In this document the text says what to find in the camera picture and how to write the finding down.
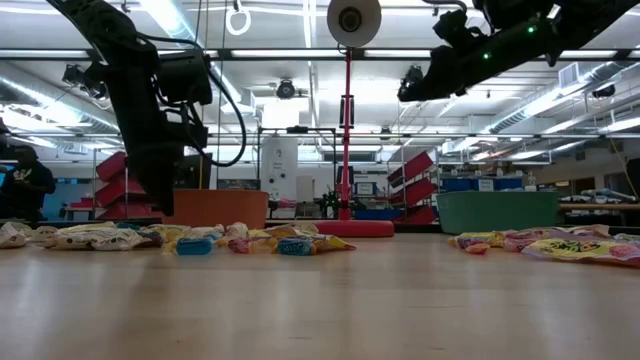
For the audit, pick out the blue partition panel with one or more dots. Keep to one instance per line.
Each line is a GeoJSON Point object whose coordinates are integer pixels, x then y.
{"type": "Point", "coordinates": [62, 192]}

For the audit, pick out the green wrapped candy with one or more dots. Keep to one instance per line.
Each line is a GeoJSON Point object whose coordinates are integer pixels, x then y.
{"type": "Point", "coordinates": [627, 237]}

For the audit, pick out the orange plastic bin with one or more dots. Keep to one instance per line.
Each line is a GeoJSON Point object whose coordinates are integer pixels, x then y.
{"type": "Point", "coordinates": [220, 207]}

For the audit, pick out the black ceiling spotlight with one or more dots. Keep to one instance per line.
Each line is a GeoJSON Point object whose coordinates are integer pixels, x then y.
{"type": "Point", "coordinates": [82, 80]}
{"type": "Point", "coordinates": [285, 90]}

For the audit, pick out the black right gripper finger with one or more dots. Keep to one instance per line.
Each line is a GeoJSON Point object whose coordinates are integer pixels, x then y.
{"type": "Point", "coordinates": [417, 87]}

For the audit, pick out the red bin rack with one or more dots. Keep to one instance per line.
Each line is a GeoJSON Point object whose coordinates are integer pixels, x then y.
{"type": "Point", "coordinates": [112, 167]}
{"type": "Point", "coordinates": [417, 192]}

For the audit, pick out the person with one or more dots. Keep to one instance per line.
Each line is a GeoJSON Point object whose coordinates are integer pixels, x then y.
{"type": "Point", "coordinates": [27, 185]}

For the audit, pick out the black monitor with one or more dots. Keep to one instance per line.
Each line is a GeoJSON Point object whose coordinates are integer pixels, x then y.
{"type": "Point", "coordinates": [195, 172]}

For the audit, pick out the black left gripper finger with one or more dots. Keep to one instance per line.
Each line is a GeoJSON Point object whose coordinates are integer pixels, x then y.
{"type": "Point", "coordinates": [157, 190]}

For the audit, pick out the light teal plastic bin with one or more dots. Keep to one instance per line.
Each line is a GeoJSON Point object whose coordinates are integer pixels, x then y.
{"type": "Point", "coordinates": [495, 212]}

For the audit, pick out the white cabinet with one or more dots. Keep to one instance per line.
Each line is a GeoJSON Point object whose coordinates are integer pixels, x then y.
{"type": "Point", "coordinates": [279, 165]}

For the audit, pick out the blue storage bin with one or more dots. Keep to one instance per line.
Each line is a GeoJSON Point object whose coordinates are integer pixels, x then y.
{"type": "Point", "coordinates": [375, 215]}

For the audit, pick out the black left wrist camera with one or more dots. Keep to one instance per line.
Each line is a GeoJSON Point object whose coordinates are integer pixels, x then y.
{"type": "Point", "coordinates": [192, 135]}

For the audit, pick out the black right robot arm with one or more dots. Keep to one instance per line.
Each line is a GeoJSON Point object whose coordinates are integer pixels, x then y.
{"type": "Point", "coordinates": [525, 45]}

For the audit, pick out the black overhead beam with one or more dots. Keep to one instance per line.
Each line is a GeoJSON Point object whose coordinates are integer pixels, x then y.
{"type": "Point", "coordinates": [225, 54]}

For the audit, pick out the blue wrapped candy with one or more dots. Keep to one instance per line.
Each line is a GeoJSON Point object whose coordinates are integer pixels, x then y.
{"type": "Point", "coordinates": [215, 236]}
{"type": "Point", "coordinates": [128, 226]}
{"type": "Point", "coordinates": [195, 246]}
{"type": "Point", "coordinates": [296, 246]}

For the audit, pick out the red candy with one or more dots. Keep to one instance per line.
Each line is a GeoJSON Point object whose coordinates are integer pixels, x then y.
{"type": "Point", "coordinates": [477, 248]}
{"type": "Point", "coordinates": [515, 242]}
{"type": "Point", "coordinates": [245, 245]}

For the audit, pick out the red desk lamp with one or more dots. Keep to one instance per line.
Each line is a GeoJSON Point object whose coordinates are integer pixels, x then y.
{"type": "Point", "coordinates": [355, 229]}

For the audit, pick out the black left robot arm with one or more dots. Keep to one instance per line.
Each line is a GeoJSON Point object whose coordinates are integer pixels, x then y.
{"type": "Point", "coordinates": [90, 25]}

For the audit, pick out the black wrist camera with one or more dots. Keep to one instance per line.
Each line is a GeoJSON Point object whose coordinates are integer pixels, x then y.
{"type": "Point", "coordinates": [192, 135]}
{"type": "Point", "coordinates": [452, 27]}

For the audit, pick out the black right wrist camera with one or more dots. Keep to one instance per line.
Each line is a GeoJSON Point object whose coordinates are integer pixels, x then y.
{"type": "Point", "coordinates": [452, 27]}

